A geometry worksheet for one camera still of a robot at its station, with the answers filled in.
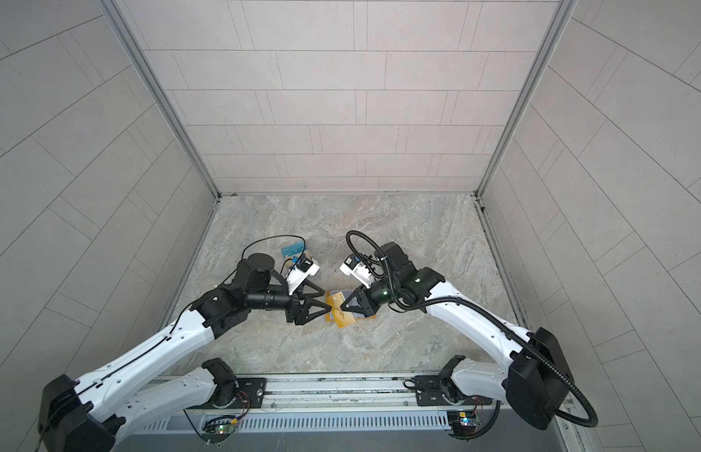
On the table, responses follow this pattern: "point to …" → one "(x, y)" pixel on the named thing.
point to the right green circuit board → (467, 418)
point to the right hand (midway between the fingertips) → (345, 312)
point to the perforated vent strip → (433, 419)
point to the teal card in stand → (293, 250)
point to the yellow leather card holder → (345, 294)
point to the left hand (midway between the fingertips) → (330, 304)
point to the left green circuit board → (220, 428)
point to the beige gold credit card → (342, 316)
